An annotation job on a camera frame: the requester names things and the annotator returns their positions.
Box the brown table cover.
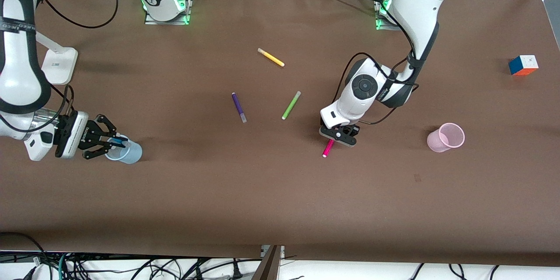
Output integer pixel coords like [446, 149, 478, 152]
[0, 0, 560, 267]

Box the green marker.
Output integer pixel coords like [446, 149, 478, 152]
[281, 91, 302, 120]

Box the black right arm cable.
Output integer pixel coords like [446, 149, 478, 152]
[0, 0, 119, 134]

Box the purple marker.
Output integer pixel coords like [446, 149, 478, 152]
[231, 92, 247, 123]

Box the colourful puzzle cube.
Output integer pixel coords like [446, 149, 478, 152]
[508, 55, 539, 76]

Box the white camera stand base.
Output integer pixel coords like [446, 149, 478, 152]
[34, 31, 78, 85]

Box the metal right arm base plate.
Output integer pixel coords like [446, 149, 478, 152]
[144, 0, 194, 25]

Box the black looped floor cable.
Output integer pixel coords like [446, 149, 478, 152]
[0, 231, 47, 272]

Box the light blue plastic cup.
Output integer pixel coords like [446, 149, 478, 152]
[104, 135, 143, 165]

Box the pink plastic cup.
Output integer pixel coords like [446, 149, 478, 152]
[427, 122, 466, 153]

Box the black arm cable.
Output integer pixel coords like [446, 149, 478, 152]
[0, 0, 119, 134]
[333, 0, 421, 126]

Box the brown wooden beam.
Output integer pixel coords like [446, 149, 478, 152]
[252, 245, 283, 280]

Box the yellow marker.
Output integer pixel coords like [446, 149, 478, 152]
[257, 48, 285, 67]

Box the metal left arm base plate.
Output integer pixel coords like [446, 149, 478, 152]
[374, 0, 402, 31]

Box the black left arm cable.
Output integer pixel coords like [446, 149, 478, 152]
[333, 0, 421, 126]

